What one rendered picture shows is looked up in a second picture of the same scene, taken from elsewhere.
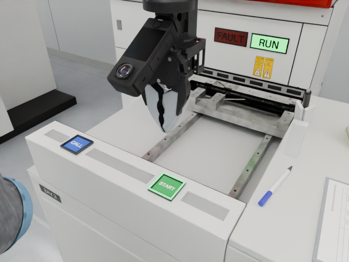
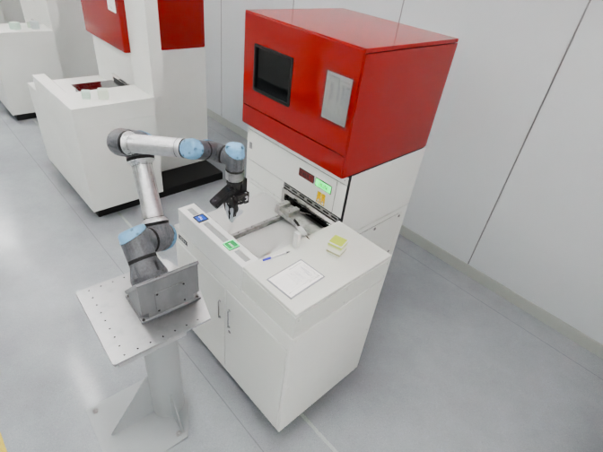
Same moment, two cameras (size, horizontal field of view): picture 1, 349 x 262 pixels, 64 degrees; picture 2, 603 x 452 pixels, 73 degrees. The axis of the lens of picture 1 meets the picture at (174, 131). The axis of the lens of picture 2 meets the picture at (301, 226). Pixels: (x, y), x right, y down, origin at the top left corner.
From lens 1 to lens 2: 1.36 m
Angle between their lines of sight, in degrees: 9
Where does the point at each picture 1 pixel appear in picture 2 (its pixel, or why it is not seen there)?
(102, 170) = (207, 232)
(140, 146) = (237, 227)
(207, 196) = (245, 253)
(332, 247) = (276, 278)
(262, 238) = (255, 270)
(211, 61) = (297, 186)
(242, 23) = (311, 169)
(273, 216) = (265, 265)
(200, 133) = (275, 229)
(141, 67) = (219, 200)
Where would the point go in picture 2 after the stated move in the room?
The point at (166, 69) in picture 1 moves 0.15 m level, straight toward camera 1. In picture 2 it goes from (231, 201) to (216, 220)
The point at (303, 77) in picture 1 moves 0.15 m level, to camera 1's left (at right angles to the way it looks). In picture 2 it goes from (337, 210) to (310, 204)
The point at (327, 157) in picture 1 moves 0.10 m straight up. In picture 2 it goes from (310, 252) to (313, 235)
